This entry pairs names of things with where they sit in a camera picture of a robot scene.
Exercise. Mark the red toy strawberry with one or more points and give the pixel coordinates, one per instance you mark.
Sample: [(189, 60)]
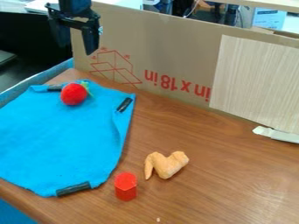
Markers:
[(73, 93)]

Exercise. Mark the light wooden board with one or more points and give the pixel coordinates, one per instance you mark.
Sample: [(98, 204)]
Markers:
[(257, 83)]

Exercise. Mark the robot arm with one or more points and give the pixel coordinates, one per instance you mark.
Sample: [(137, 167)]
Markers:
[(75, 5)]

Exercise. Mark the white paper piece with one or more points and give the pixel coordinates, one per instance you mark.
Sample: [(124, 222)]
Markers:
[(274, 134)]

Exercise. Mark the blue cloth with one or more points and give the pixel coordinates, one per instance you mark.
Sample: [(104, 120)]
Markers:
[(58, 137)]

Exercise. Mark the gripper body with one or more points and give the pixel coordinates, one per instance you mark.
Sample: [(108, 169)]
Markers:
[(72, 18)]

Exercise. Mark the toy chicken wing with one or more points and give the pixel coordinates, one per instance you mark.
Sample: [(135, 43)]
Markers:
[(166, 165)]

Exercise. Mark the red hexagonal block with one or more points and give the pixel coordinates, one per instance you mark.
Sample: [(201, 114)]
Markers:
[(125, 186)]

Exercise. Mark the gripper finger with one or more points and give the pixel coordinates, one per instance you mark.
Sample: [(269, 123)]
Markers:
[(90, 39), (59, 32)]

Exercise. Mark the cardboard box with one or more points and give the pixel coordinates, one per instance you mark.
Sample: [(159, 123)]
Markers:
[(163, 55)]

